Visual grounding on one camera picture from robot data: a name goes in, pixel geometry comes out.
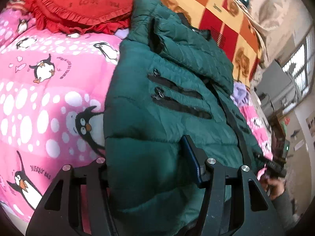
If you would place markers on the red heart ruffled pillow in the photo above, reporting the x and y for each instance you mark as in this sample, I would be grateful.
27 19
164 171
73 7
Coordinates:
81 16

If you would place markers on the device with green light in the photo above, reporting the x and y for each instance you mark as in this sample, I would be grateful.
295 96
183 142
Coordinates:
286 146

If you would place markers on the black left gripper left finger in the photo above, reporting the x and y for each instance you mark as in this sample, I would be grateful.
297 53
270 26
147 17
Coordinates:
59 211

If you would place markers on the orange red rose blanket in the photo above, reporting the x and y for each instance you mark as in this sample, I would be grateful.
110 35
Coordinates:
231 29

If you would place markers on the person's right hand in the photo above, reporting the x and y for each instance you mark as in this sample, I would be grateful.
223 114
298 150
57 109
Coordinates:
274 186

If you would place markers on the grey cabinet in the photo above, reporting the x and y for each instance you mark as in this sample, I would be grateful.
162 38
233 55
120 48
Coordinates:
277 90

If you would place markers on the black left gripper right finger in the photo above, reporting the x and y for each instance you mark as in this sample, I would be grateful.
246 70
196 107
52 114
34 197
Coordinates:
234 202

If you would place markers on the lilac folded garment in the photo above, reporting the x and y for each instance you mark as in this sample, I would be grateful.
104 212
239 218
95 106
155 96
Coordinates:
240 95

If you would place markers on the green quilted puffer jacket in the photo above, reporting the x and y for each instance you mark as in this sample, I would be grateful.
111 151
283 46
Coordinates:
169 82

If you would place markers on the pink penguin print quilt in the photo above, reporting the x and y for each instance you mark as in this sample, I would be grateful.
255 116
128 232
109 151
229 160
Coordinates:
53 92

